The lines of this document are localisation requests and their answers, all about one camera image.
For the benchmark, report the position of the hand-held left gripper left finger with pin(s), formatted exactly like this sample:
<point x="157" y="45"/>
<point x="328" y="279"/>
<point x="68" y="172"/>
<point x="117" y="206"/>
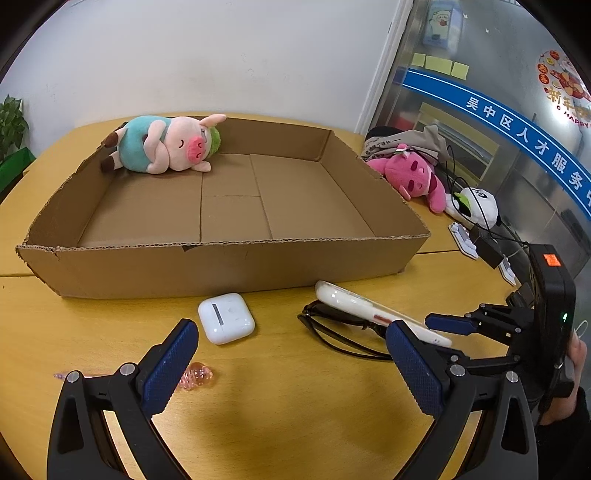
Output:
<point x="168" y="369"/>

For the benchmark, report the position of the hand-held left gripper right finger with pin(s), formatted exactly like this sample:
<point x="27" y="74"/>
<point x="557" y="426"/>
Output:
<point x="415" y="369"/>

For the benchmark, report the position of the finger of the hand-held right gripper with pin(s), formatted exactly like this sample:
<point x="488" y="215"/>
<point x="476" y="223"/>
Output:
<point x="489" y="358"/>
<point x="450" y="324"/>

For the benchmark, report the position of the pink translucent small toy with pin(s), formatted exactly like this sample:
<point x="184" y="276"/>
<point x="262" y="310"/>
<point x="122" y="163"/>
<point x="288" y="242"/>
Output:
<point x="198" y="376"/>

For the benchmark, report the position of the white earbuds case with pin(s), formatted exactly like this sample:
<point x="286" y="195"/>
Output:
<point x="226" y="318"/>

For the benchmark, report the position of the black glasses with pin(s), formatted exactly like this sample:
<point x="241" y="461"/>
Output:
<point x="318" y="310"/>

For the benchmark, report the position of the cardboard box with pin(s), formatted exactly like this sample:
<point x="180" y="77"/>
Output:
<point x="300" y="194"/>

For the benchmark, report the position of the person's right forearm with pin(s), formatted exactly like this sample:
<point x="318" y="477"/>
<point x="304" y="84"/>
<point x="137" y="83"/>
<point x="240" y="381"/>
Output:
<point x="568" y="450"/>

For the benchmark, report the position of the person's right hand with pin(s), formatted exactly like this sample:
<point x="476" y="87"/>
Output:
<point x="579" y="350"/>

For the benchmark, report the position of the black power adapter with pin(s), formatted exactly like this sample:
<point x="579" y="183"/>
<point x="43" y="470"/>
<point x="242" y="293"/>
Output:
<point x="487" y="247"/>

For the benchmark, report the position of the white power strip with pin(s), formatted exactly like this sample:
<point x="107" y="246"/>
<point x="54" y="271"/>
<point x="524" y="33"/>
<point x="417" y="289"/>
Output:
<point x="461" y="237"/>

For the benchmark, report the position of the panda plush toy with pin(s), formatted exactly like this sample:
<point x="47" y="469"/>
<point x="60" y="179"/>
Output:
<point x="480" y="203"/>

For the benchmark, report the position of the pink plush toy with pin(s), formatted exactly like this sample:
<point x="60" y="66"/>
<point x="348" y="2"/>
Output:
<point x="411" y="173"/>

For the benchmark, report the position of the grey printed cloth bag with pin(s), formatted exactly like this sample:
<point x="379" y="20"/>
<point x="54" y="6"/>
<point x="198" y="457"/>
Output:
<point x="415" y="138"/>

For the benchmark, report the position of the blue window banner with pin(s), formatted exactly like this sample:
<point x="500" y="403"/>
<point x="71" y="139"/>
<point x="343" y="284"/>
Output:
<point x="498" y="115"/>

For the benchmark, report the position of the pig plush toy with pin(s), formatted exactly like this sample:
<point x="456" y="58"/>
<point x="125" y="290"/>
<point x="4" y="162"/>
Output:
<point x="138" y="143"/>

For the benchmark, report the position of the red festive window sticker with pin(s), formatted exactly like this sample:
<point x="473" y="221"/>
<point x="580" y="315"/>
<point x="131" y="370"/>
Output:
<point x="565" y="83"/>

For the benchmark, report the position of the green box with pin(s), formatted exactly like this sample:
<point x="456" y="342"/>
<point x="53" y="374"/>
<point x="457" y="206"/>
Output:
<point x="14" y="168"/>

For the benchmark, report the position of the yellow sticky note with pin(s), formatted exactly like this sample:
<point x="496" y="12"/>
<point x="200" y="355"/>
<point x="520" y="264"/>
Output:
<point x="438" y="64"/>
<point x="460" y="69"/>
<point x="419" y="60"/>

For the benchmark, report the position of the green potted plant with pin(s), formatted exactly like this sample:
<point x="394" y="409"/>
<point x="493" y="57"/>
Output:
<point x="11" y="122"/>

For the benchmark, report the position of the cartoon window poster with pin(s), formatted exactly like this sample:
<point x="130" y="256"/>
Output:
<point x="441" y="23"/>

